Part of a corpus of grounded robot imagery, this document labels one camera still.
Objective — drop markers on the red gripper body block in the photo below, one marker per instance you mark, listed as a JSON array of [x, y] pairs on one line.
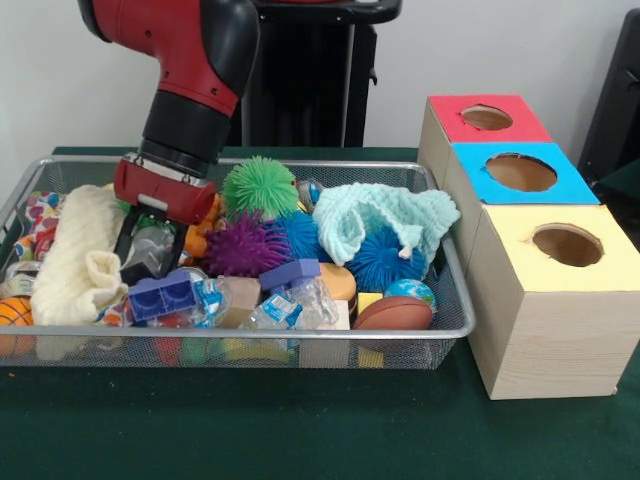
[[165, 197]]

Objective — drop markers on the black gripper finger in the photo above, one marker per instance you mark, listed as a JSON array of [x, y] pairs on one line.
[[174, 250], [127, 232]]

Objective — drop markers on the black and silver packet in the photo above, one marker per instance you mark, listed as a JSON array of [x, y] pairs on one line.
[[150, 250]]

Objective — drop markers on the cream knitted cloth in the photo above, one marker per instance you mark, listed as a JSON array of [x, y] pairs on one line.
[[75, 260]]

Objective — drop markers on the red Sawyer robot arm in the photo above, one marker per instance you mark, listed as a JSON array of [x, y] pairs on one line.
[[190, 60]]

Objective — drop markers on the wooden box with three holes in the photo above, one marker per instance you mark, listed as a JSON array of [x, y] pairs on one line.
[[550, 350]]

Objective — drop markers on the purple spiky rubber ball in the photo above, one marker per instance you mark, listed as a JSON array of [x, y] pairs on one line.
[[245, 247]]

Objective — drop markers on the blue spiky rubber ball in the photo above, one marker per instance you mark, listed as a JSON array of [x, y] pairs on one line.
[[302, 235], [380, 260]]

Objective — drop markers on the mint knitted cloth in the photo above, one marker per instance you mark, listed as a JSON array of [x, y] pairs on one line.
[[350, 220]]

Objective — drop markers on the dark green table cloth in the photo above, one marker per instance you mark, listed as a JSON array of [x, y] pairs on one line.
[[625, 185], [300, 425]]

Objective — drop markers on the brown toy football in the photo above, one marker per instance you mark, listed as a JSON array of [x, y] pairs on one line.
[[392, 312]]

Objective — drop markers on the globe print ball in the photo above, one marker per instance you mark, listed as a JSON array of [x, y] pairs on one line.
[[410, 292]]

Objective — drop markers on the black upright panel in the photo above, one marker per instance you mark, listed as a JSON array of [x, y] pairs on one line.
[[615, 100]]

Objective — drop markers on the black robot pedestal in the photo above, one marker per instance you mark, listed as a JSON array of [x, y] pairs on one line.
[[320, 90]]

